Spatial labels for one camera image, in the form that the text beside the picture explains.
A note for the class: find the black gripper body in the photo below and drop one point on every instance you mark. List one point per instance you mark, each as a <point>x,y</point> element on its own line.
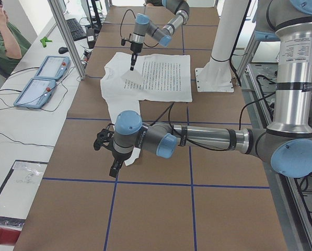
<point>136,47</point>
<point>117,158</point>

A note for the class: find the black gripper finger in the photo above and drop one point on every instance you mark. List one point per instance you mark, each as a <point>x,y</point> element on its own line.
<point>114,170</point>
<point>133,61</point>

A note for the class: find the white printed long-sleeve shirt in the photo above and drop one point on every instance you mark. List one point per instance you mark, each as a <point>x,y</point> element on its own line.
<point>155,77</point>

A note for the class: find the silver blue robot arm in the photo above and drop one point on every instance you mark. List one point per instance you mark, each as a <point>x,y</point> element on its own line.
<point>144,26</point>
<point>286,143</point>

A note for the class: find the black power adapter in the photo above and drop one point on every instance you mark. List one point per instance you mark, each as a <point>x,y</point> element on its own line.
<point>91,38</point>

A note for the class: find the black keyboard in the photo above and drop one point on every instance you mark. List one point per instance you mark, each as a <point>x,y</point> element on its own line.
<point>75,29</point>

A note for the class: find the black computer mouse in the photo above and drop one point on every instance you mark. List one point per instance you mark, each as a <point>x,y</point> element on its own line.
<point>62,50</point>

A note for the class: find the far blue teach pendant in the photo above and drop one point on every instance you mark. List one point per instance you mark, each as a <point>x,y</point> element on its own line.
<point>53,67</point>

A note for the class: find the blue teach pendant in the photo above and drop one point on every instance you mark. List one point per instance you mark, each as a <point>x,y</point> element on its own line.
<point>53,67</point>
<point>36,93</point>

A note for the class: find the green plastic tool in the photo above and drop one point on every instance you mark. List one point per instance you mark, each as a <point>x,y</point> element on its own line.
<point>44,41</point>

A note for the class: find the near blue teach pendant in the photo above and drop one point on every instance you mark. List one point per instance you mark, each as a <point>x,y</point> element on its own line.
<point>36,93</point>

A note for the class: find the plastic document sleeve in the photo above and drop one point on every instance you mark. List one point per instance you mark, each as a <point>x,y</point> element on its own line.
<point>19,188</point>

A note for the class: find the seated person green shirt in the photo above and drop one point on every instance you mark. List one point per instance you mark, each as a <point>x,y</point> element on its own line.
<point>13,45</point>

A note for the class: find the red cylinder object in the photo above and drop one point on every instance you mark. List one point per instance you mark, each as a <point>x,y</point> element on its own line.
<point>8,236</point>

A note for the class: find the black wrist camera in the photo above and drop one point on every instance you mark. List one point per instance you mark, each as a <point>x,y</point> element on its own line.
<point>104,139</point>
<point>125,40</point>

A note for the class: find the white camera stand column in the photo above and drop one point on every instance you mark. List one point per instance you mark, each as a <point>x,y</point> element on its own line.
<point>216,76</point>

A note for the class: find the aluminium frame post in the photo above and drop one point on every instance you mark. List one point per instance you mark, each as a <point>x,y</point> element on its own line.
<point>58,15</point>

